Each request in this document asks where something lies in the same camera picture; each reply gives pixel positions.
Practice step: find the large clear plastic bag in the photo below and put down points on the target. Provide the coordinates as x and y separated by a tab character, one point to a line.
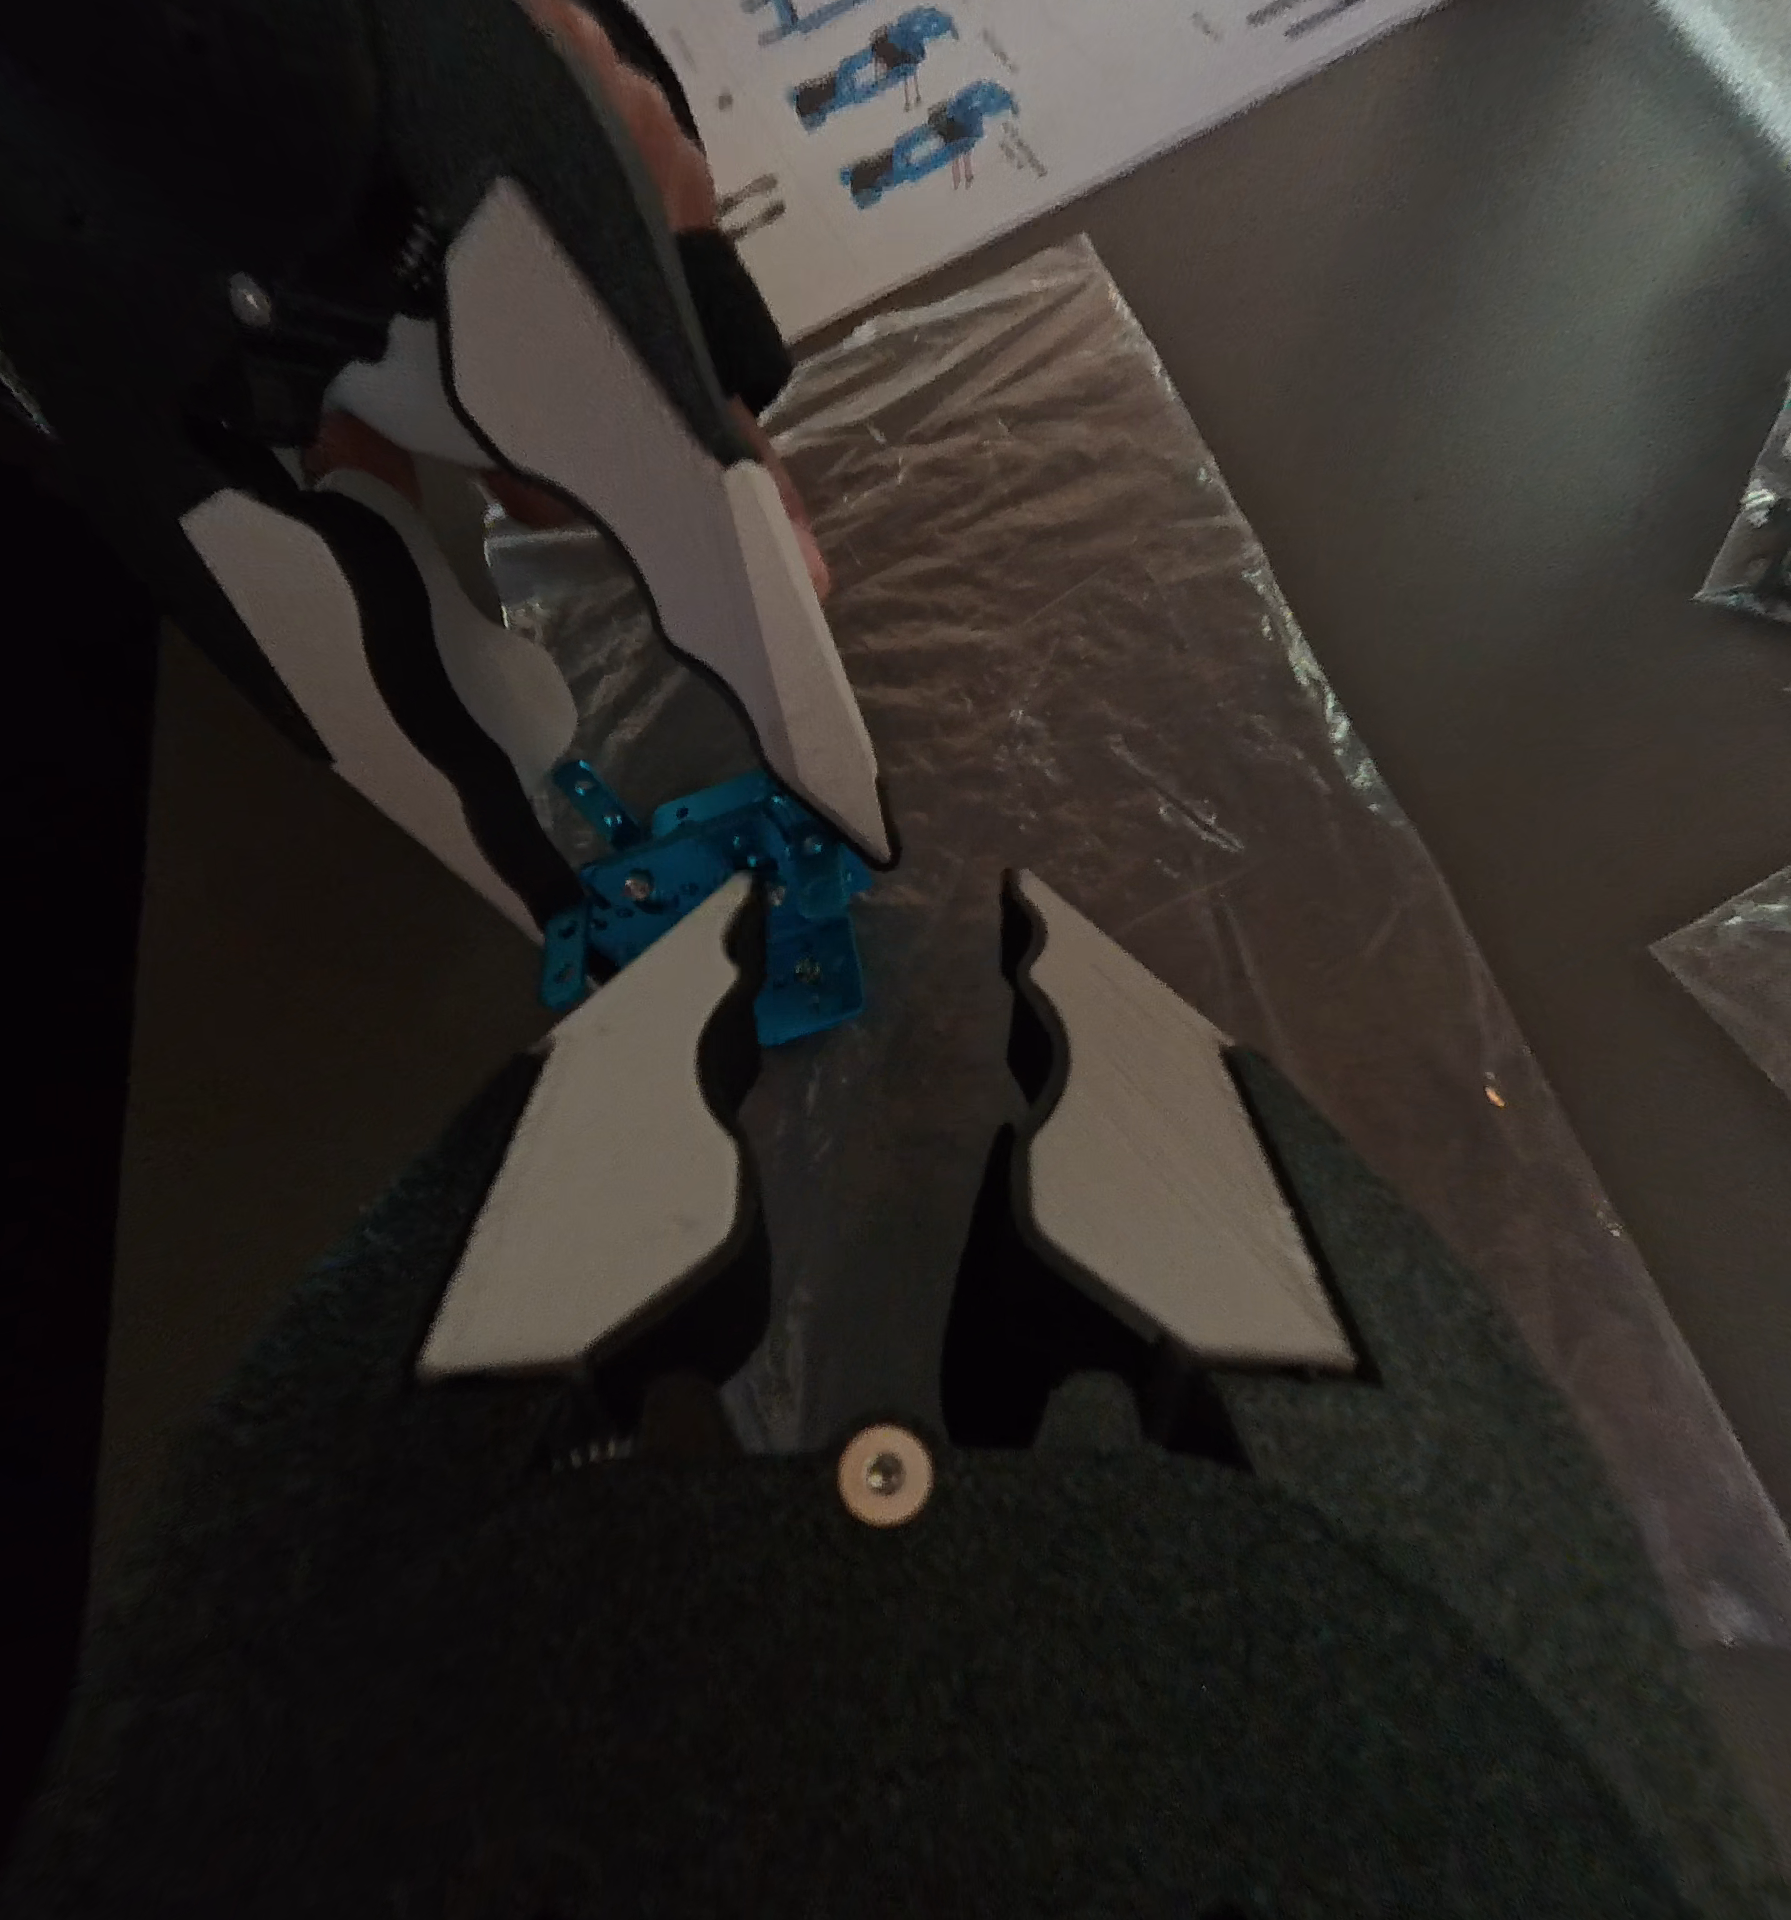
1136	600

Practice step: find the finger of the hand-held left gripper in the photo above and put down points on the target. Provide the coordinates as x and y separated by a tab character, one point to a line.
325	647
611	390

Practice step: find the white instruction booklet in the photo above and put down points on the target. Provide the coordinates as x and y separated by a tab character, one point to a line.
1136	120

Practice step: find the pile of small screw bags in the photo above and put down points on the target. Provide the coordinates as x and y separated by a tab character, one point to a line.
1780	961

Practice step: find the person's left hand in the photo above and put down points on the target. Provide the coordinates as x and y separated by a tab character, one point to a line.
671	136

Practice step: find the person's black clothing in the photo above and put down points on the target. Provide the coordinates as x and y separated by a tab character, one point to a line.
25	1050

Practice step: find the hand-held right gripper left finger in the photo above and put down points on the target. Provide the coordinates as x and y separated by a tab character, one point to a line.
611	1199

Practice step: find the dark grey desk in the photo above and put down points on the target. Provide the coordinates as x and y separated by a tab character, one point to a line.
1510	451

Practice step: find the blue metal bracket assembly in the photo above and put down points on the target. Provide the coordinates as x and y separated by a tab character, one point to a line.
805	992

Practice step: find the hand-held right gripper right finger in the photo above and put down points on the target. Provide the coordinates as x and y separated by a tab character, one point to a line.
1179	1199

